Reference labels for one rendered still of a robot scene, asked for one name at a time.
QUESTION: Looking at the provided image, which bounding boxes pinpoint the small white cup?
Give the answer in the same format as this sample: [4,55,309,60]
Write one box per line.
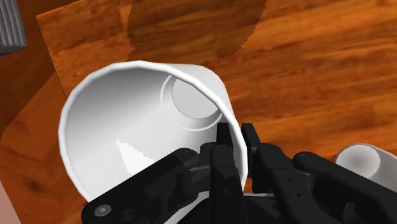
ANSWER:
[335,143,397,193]

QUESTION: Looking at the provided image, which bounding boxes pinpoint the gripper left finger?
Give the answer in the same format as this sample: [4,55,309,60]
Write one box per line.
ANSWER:
[81,122,249,224]

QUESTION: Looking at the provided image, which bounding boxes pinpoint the large white cup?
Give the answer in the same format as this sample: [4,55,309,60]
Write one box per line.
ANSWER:
[58,60,249,224]

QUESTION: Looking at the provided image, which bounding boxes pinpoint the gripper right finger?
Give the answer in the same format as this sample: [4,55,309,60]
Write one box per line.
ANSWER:
[241,122,397,224]

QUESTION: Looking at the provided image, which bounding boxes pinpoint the grey ribbed block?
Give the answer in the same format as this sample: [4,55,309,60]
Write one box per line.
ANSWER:
[0,0,28,56]

